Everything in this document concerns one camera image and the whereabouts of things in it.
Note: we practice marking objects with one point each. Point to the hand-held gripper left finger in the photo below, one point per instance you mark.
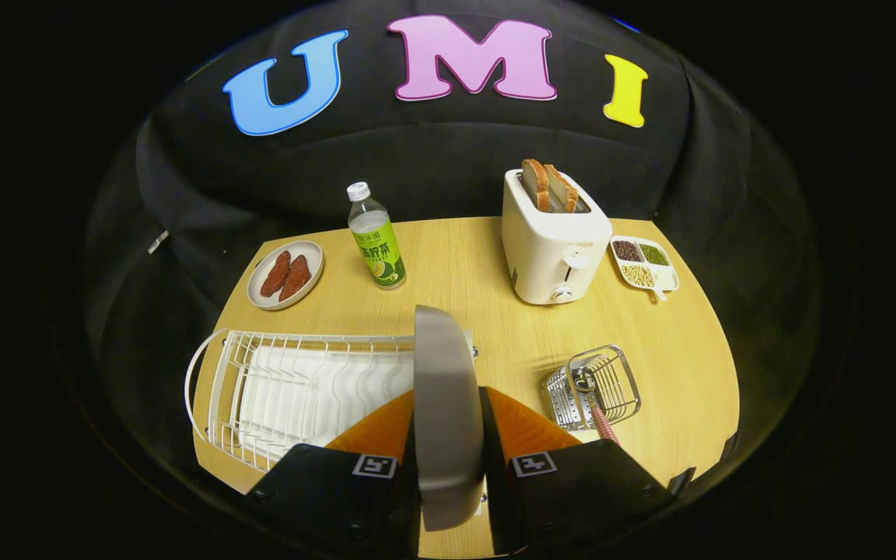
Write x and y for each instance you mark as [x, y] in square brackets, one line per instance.
[323, 498]

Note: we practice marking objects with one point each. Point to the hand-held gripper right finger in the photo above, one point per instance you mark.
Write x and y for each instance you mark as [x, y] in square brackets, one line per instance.
[572, 498]

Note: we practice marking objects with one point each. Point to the beige round plate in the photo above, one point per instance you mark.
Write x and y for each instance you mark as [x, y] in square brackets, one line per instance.
[448, 404]

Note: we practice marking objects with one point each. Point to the white divided dish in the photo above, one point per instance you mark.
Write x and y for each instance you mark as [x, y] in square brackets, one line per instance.
[664, 278]

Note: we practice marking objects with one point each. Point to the small round grey plate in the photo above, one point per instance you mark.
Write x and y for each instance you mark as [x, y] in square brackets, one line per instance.
[309, 257]

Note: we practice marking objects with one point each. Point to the red sausage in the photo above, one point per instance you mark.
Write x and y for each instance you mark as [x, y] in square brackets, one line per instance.
[295, 278]
[275, 274]

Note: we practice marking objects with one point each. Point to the pile of pale beans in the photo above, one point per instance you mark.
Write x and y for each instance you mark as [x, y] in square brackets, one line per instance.
[637, 275]

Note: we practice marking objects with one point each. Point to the white toaster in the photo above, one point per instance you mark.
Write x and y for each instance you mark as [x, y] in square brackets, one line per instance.
[549, 257]

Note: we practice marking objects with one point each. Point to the pile of dark beans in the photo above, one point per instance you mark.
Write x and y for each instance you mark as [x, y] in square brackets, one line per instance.
[627, 250]

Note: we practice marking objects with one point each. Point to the clear bottle with green label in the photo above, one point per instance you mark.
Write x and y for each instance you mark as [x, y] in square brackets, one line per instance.
[378, 249]

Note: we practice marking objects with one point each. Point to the pile of green beans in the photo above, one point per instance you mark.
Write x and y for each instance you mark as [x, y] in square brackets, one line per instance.
[654, 255]

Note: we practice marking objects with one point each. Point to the black backdrop cloth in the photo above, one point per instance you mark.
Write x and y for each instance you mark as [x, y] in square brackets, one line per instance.
[417, 155]

